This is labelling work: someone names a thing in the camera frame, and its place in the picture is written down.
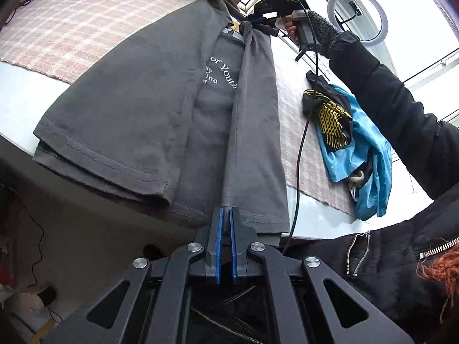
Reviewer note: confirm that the white framed window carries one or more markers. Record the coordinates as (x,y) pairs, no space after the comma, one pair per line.
(423,43)

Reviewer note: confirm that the black yellow mesh garment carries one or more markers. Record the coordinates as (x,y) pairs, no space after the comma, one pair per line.
(331,122)

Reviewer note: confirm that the person's orange hair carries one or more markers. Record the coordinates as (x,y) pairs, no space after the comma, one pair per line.
(441,268)

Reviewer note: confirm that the person's black jacket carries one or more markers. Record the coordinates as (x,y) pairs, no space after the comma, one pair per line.
(387,258)

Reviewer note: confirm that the dark grey t-shirt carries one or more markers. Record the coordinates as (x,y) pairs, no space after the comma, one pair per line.
(125,96)

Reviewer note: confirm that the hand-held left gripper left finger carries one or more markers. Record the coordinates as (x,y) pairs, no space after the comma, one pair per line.
(219,229)

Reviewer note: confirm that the white round object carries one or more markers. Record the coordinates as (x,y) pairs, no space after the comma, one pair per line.
(28,306)

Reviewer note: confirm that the pink plaid blanket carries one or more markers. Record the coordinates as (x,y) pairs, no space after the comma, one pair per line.
(71,32)

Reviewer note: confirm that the blue garment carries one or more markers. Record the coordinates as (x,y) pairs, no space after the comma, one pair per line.
(362,139)

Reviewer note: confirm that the person's right hand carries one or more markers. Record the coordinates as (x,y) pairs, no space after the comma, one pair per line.
(324,32)

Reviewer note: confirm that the person's right forearm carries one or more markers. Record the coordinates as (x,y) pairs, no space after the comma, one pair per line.
(391,96)

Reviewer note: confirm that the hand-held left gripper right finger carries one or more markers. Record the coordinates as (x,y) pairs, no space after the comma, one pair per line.
(234,229)

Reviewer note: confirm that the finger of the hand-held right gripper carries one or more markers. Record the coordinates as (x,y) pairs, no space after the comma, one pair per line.
(265,17)
(265,28)

